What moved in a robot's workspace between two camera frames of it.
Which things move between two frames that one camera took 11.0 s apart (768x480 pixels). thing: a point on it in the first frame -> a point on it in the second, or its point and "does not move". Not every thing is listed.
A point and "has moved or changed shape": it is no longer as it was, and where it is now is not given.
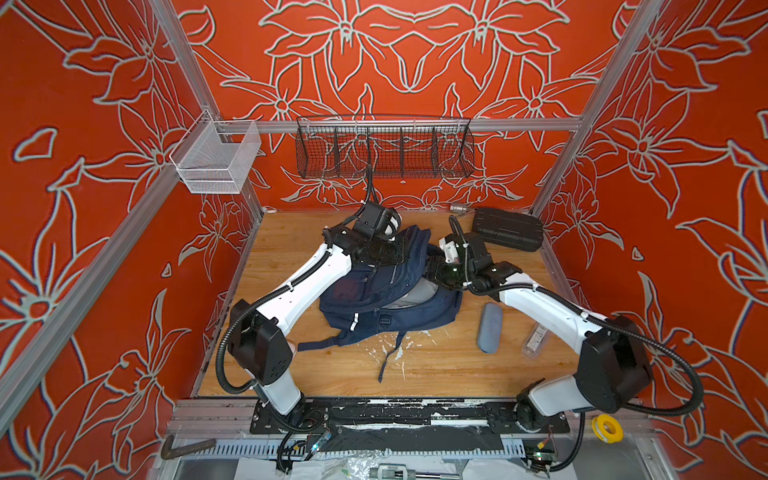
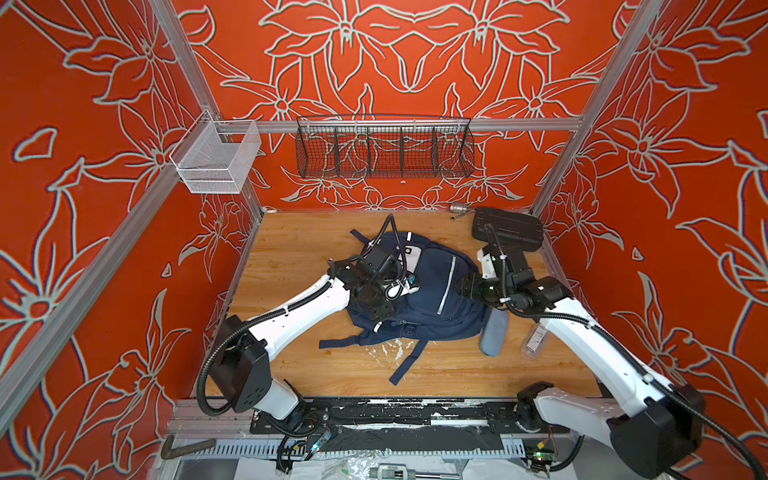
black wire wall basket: x=384 y=147 does not move
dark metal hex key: x=167 y=451 does not move
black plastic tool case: x=517 y=230 does not move
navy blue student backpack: x=391 y=298 has moved or changed shape
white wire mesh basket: x=213 y=157 does not move
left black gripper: x=399 y=254 -> x=380 y=310
